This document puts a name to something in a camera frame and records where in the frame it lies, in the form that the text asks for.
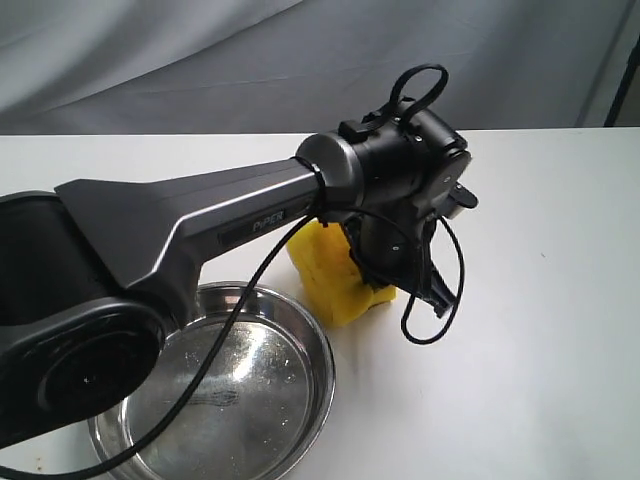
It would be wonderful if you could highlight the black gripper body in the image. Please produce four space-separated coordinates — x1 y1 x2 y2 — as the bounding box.
341 201 455 317

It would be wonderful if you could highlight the black stand pole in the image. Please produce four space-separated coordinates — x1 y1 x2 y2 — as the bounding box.
603 29 640 128

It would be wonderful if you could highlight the round stainless steel bowl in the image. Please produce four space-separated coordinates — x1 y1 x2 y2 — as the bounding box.
89 282 335 479

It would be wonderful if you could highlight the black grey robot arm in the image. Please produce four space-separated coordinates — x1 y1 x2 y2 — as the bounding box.
1 101 478 447

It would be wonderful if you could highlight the grey fabric backdrop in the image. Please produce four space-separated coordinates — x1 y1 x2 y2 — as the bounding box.
1 1 639 135

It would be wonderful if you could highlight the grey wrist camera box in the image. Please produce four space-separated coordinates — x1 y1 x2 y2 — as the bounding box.
445 183 479 219

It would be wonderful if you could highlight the yellow sponge block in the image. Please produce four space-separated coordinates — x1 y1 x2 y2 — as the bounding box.
286 220 397 328

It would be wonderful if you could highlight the black cable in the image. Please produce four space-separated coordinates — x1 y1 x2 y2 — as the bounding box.
0 63 467 476

